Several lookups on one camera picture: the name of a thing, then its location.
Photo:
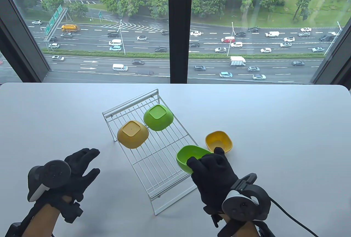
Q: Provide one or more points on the person's right hand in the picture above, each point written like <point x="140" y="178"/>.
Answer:
<point x="214" y="179"/>

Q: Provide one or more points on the person's left hand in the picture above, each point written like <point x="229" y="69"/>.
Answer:
<point x="78" y="182"/>

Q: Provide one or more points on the green small dish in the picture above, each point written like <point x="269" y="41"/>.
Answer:
<point x="159" y="119"/>
<point x="189" y="156"/>

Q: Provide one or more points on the yellow small dish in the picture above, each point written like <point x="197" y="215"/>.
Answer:
<point x="133" y="135"/>
<point x="219" y="139"/>

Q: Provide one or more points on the person's right forearm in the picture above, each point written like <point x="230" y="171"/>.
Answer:
<point x="244" y="230"/>

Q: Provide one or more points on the person's left forearm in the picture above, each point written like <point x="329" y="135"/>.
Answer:
<point x="41" y="220"/>

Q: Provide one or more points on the black left hand controller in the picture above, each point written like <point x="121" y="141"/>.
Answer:
<point x="56" y="172"/>

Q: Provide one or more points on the black hand controller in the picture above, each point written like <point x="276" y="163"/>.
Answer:
<point x="56" y="172"/>
<point x="238" y="206"/>

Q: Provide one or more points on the black left wrist sensor box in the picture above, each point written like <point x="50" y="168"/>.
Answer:
<point x="71" y="212"/>

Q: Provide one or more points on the black right hand controller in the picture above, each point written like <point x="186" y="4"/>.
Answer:
<point x="238" y="206"/>

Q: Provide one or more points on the black right wrist camera band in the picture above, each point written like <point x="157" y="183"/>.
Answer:
<point x="264" y="233"/>

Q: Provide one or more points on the black wrist camera band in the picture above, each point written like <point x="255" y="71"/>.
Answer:
<point x="13" y="230"/>
<point x="264" y="233"/>

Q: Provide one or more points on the black left wrist camera band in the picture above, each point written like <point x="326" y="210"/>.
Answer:
<point x="13" y="230"/>

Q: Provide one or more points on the black window frame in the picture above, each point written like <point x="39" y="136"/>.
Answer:
<point x="179" y="28"/>

